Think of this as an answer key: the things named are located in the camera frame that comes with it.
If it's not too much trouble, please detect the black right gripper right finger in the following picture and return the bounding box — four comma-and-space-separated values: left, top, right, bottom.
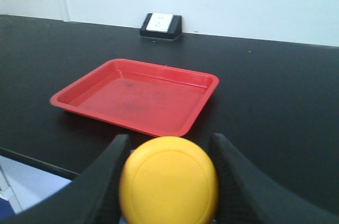
209, 133, 338, 223

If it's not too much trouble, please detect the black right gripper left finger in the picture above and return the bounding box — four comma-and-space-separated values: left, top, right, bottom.
2, 135, 130, 223

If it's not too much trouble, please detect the yellow mushroom push button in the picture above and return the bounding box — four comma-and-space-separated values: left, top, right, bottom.
119, 136, 219, 223

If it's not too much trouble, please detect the red plastic tray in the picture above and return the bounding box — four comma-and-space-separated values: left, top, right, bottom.
50, 58, 219, 137

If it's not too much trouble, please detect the black white power socket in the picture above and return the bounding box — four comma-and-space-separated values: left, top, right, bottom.
140, 13, 182, 40

